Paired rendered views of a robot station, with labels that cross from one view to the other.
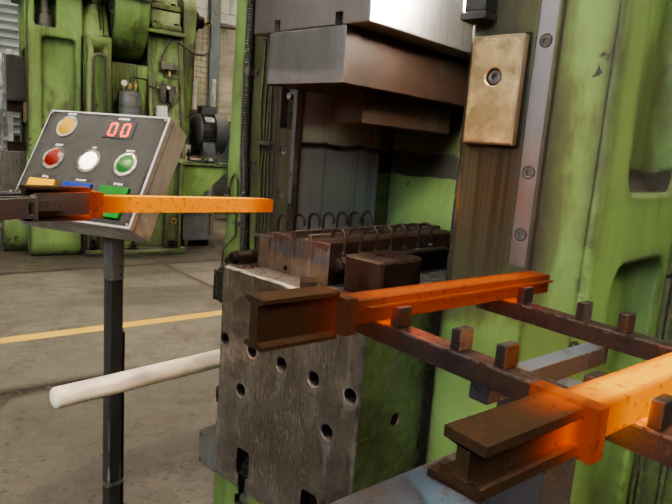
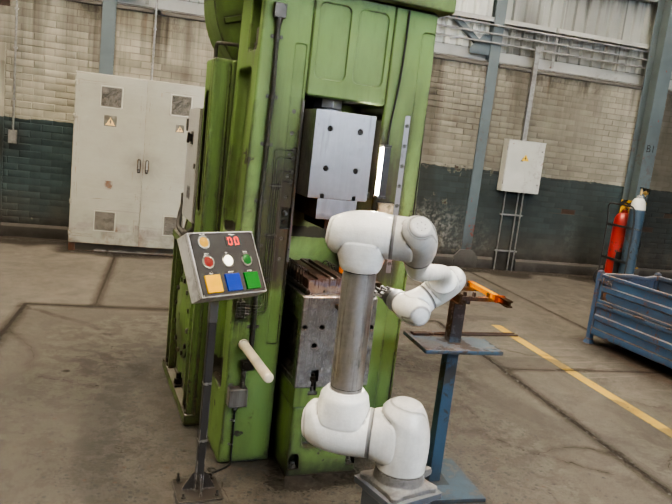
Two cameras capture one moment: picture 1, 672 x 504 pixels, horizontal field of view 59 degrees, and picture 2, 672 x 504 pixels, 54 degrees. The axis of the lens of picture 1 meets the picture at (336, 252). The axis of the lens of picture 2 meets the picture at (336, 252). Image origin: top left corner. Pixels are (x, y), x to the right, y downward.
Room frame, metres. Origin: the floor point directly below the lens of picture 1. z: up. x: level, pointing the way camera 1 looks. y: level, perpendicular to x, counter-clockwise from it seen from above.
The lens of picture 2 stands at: (-0.17, 2.86, 1.63)
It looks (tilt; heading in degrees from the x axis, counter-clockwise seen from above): 9 degrees down; 294
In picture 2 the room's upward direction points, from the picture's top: 7 degrees clockwise
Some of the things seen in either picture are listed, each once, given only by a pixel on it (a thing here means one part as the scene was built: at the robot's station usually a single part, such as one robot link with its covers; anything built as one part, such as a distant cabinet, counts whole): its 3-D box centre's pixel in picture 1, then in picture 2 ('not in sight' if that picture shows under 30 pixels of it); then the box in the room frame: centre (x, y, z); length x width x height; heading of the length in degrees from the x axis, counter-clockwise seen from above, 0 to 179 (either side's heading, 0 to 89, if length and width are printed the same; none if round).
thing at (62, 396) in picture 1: (151, 374); (255, 360); (1.27, 0.40, 0.62); 0.44 x 0.05 x 0.05; 137
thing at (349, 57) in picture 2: not in sight; (335, 53); (1.34, -0.19, 2.06); 0.44 x 0.41 x 0.47; 137
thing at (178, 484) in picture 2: not in sight; (197, 481); (1.43, 0.55, 0.05); 0.22 x 0.22 x 0.09; 47
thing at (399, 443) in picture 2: not in sight; (401, 433); (0.38, 1.00, 0.77); 0.18 x 0.16 x 0.22; 17
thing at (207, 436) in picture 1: (218, 447); (236, 396); (1.43, 0.27, 0.36); 0.09 x 0.07 x 0.12; 47
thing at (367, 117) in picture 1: (396, 114); (320, 218); (1.27, -0.10, 1.24); 0.30 x 0.07 x 0.06; 137
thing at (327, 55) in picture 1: (378, 73); (320, 204); (1.26, -0.06, 1.32); 0.42 x 0.20 x 0.10; 137
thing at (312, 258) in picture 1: (363, 245); (313, 274); (1.26, -0.06, 0.96); 0.42 x 0.20 x 0.09; 137
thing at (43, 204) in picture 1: (46, 206); not in sight; (0.73, 0.36, 1.06); 0.05 x 0.03 x 0.01; 136
